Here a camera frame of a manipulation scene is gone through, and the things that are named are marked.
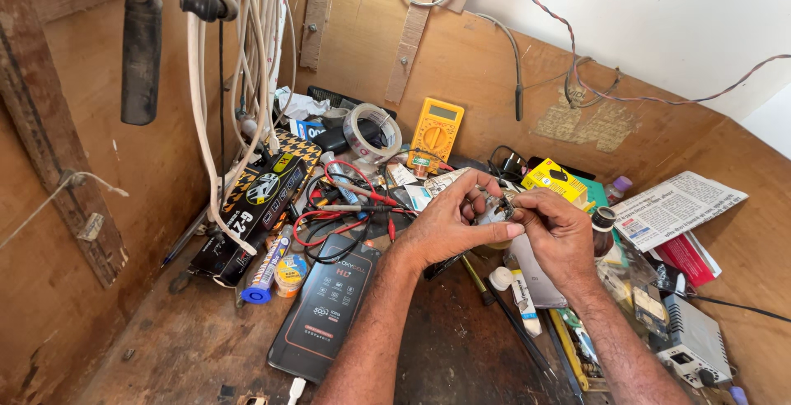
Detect clear tape roll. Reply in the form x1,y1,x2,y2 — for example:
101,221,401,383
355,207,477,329
343,103,403,165

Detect thin black cable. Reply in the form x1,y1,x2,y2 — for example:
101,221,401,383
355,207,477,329
685,293,791,325

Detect hanging black tool handle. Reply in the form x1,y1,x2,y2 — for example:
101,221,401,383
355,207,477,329
120,0,164,126

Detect grey cable with black tip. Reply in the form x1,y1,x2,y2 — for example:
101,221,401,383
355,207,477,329
475,12,525,123

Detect short wooden strip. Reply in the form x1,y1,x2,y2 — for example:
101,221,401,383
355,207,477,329
299,0,336,71

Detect person's right hand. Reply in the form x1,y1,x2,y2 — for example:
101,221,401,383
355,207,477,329
512,187,598,298

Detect black rounded device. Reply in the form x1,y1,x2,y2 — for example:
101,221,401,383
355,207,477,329
311,118,385,155

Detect red booklet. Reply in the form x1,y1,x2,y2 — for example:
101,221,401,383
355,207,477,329
654,231,723,289

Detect grey power supply unit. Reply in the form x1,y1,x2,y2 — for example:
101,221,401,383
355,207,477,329
648,293,734,391

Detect blue capped flux tube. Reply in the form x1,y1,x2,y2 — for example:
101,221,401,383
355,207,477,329
240,225,295,305

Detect white string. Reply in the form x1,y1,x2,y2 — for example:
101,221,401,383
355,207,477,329
0,171,130,252

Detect blue white small box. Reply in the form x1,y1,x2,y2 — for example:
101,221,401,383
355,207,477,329
288,119,328,142

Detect long wooden strip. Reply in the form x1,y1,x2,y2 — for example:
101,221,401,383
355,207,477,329
384,0,447,105

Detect red test lead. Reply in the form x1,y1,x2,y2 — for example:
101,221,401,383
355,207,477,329
292,159,421,249

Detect white glue tube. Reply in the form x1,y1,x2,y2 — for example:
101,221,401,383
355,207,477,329
503,253,544,338

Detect twisted red blue wire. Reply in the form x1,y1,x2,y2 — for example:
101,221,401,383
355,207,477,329
517,0,791,107

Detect small electronic part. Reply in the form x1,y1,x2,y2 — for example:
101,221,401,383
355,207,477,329
475,191,517,227

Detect small round solder tin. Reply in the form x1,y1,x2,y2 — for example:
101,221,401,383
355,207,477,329
273,253,309,299

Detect brown glass bottle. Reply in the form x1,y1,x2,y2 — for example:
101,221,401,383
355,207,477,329
591,206,618,264

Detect black ribbed panel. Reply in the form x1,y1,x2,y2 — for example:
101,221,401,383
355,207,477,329
307,85,398,119

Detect yellow black houndstooth box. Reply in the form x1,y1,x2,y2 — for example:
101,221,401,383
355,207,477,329
221,128,323,214

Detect small yellow box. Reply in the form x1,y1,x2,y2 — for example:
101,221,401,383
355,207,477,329
520,158,588,206

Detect clear plastic bag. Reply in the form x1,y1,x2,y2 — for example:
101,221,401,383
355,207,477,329
596,241,672,339

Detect person's left hand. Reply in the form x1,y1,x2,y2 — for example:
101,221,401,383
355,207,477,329
400,169,525,271

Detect yellow handled tool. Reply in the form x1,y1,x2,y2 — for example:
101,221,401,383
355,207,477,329
549,309,592,393

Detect yellow multimeter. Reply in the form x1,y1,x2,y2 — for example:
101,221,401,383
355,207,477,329
407,97,466,175

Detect bundle of white cables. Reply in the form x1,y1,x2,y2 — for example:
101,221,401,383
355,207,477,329
185,0,299,258

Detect dark wooden bar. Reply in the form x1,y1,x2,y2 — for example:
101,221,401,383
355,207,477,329
0,0,129,289

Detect small purple capped bottle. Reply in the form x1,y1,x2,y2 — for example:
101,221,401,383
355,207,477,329
604,175,634,206

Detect black charger adapter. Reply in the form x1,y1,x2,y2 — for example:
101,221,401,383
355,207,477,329
487,145,528,183

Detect green card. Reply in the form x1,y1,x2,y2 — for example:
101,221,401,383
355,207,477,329
577,176,611,215

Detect long black product box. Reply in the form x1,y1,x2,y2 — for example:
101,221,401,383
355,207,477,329
188,154,309,289

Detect grey phone back cover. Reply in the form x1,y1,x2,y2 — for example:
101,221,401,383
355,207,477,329
509,232,569,309

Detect white round cap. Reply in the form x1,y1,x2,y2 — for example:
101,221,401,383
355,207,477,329
487,267,514,292

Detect folded newspaper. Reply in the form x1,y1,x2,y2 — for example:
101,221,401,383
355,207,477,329
610,171,749,253

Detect black tweezers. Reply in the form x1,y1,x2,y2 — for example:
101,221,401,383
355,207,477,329
484,278,558,382

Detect black pen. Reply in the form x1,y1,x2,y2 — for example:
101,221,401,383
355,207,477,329
161,204,212,269

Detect black test lead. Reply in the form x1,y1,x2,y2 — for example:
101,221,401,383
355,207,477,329
302,173,396,265

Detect crumpled white paper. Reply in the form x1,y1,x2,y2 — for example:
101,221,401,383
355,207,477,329
274,86,332,122

